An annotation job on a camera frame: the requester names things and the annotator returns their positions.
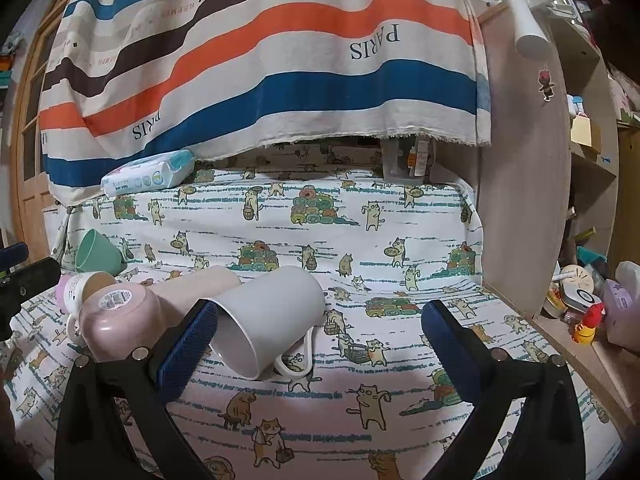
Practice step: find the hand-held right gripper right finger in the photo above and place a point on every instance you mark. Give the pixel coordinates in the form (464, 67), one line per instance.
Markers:
(450, 355)

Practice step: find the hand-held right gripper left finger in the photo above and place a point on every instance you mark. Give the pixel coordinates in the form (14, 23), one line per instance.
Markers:
(186, 355)

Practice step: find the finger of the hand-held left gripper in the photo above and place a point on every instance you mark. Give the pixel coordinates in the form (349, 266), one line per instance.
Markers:
(12, 254)
(30, 280)

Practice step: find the white mug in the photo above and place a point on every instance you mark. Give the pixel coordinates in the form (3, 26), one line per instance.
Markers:
(270, 310)

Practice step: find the small pink cup white rim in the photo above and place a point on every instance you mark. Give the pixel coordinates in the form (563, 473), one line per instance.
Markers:
(72, 289)

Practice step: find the pink cup with label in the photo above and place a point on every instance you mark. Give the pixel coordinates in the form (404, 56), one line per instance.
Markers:
(125, 325)

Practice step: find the beige cup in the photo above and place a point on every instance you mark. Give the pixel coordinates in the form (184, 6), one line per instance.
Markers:
(195, 285)

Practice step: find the green cup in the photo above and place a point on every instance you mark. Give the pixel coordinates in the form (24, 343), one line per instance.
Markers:
(102, 252)

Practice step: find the cat print bedsheet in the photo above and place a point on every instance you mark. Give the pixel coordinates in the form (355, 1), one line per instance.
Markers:
(350, 270)

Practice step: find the wooden side ledge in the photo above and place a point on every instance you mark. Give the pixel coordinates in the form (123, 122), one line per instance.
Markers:
(590, 365)

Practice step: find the red toy figure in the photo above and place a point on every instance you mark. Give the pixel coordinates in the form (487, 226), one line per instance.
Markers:
(589, 322)

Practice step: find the wooden door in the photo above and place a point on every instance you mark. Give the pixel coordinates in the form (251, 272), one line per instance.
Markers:
(30, 110)

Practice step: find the white round device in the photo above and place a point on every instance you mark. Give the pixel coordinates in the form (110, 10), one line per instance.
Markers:
(580, 290)

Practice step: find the wet wipes pack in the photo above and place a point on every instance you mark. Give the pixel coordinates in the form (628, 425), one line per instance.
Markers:
(145, 172)

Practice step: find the pink tissue pack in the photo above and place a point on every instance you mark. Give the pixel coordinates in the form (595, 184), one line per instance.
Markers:
(622, 305)

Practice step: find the wooden bed side panel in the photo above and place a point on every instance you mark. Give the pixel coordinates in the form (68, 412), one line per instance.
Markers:
(520, 185)

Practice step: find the clear plastic storage box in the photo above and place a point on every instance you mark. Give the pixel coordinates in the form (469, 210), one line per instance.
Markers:
(406, 160)

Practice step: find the wooden shelf unit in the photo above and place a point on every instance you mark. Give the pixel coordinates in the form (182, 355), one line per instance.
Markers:
(592, 185)

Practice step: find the yellow box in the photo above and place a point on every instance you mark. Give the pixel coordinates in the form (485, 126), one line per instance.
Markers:
(586, 134)

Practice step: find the cartoon sticker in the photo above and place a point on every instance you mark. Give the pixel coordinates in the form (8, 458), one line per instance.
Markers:
(546, 82)

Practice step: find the striped blanket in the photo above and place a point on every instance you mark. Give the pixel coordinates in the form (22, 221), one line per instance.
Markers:
(280, 60)

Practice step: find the white clip lamp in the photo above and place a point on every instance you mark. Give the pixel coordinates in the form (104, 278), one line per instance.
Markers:
(530, 30)

